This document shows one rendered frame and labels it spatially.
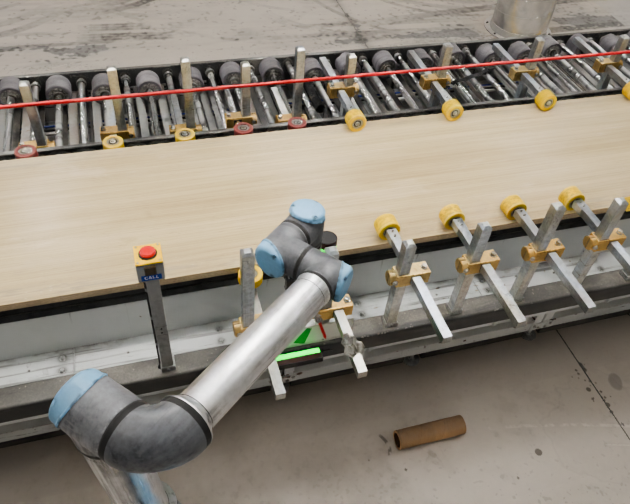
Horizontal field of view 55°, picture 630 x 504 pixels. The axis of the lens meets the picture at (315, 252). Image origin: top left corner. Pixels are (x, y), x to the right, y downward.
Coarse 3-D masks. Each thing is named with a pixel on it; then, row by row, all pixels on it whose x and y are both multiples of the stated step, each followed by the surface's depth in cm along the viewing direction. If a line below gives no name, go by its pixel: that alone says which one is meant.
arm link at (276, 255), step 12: (276, 228) 147; (288, 228) 146; (300, 228) 147; (264, 240) 144; (276, 240) 143; (288, 240) 143; (300, 240) 145; (264, 252) 142; (276, 252) 141; (288, 252) 141; (300, 252) 141; (264, 264) 144; (276, 264) 141; (288, 264) 141; (276, 276) 144
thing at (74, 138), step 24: (336, 72) 319; (72, 96) 286; (264, 96) 298; (480, 96) 314; (0, 120) 270; (24, 120) 271; (72, 120) 274; (96, 120) 275; (144, 120) 278; (168, 120) 279; (0, 144) 258; (72, 144) 262
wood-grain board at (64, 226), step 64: (320, 128) 256; (384, 128) 260; (448, 128) 263; (512, 128) 267; (576, 128) 270; (0, 192) 215; (64, 192) 217; (128, 192) 220; (192, 192) 222; (256, 192) 225; (320, 192) 228; (384, 192) 230; (448, 192) 233; (512, 192) 236; (0, 256) 195; (64, 256) 197; (128, 256) 199; (192, 256) 201
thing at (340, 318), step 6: (336, 312) 194; (342, 312) 194; (336, 318) 193; (342, 318) 193; (342, 324) 191; (348, 324) 191; (342, 330) 189; (348, 330) 190; (342, 336) 190; (360, 354) 184; (354, 360) 182; (360, 360) 182; (354, 366) 182; (360, 366) 181; (360, 372) 179; (366, 372) 180
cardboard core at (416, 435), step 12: (444, 420) 258; (456, 420) 258; (396, 432) 253; (408, 432) 253; (420, 432) 253; (432, 432) 254; (444, 432) 255; (456, 432) 257; (396, 444) 256; (408, 444) 251; (420, 444) 254
